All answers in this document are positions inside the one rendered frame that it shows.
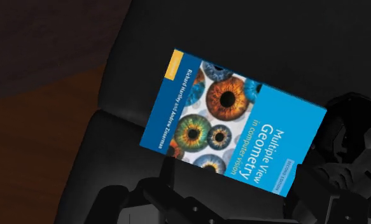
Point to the black lumpy figure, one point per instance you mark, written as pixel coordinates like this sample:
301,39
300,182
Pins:
349,124

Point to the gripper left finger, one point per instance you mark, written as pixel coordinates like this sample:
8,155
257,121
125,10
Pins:
169,194

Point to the blue book with eye pictures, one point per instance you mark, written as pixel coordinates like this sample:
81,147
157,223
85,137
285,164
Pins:
278,124

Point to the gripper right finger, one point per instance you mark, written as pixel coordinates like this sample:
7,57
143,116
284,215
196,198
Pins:
321,204

